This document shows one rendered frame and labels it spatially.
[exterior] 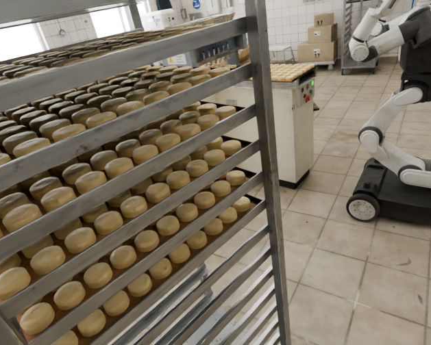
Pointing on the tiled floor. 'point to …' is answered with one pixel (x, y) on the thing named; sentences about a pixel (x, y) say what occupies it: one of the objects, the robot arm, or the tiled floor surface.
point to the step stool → (284, 53)
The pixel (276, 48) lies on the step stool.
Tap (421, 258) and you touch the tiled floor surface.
